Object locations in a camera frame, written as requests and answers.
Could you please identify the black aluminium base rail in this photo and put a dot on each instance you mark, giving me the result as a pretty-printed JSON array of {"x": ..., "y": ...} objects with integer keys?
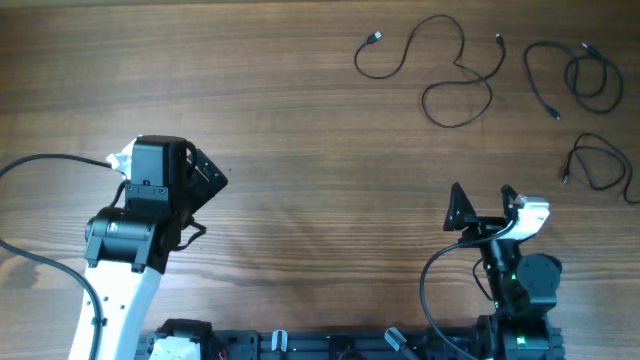
[{"x": 182, "y": 343}]

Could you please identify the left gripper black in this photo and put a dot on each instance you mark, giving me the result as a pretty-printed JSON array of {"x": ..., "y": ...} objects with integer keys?
[{"x": 211, "y": 179}]

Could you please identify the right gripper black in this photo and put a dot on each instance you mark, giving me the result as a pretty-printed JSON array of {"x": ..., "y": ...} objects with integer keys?
[{"x": 486, "y": 223}]

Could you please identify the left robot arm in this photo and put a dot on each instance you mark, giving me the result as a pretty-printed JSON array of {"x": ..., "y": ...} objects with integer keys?
[{"x": 166, "y": 181}]

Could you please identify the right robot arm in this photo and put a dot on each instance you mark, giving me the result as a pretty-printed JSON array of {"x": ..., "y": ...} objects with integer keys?
[{"x": 523, "y": 287}]

